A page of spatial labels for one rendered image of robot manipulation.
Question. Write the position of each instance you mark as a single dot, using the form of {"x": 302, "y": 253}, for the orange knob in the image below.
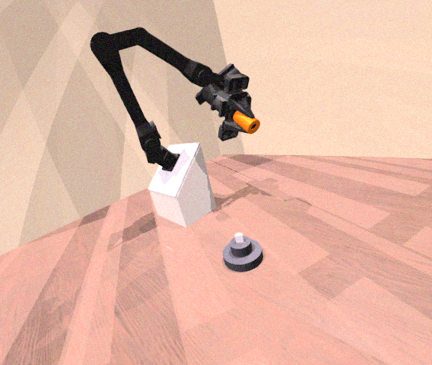
{"x": 248, "y": 124}

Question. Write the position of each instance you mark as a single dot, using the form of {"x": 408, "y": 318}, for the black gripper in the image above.
{"x": 227, "y": 105}

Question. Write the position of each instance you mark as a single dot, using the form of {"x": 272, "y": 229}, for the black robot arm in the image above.
{"x": 106, "y": 49}

